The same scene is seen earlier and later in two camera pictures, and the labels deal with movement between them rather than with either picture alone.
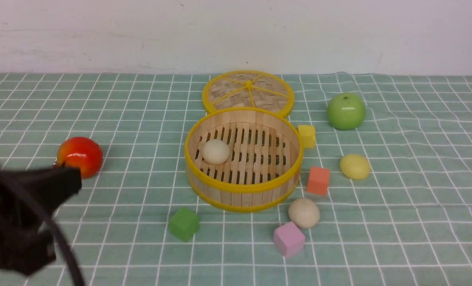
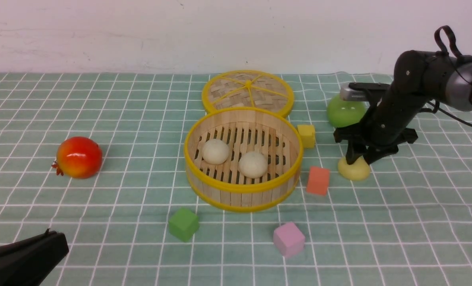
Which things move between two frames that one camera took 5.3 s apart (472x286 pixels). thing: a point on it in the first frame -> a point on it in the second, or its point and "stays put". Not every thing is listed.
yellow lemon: [354, 167] stays put
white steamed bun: [215, 151] stays put
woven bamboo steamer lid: [249, 89] stays put
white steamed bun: [304, 213] -> [252, 165]
